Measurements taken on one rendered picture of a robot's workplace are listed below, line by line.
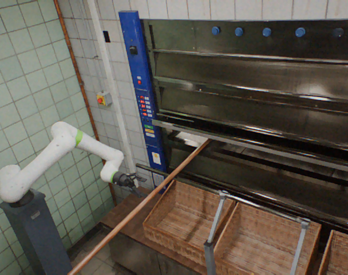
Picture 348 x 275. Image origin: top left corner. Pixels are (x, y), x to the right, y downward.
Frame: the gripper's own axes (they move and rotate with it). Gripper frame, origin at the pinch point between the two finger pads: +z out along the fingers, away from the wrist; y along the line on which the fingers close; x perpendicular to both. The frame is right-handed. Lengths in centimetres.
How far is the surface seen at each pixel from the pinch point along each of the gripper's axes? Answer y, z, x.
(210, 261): 36, 47, 4
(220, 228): 43, 36, -28
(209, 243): 23, 46, 2
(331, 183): 0, 97, -55
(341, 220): 22, 105, -52
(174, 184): 39, -18, -50
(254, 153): 0, 46, -65
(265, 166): 1, 57, -56
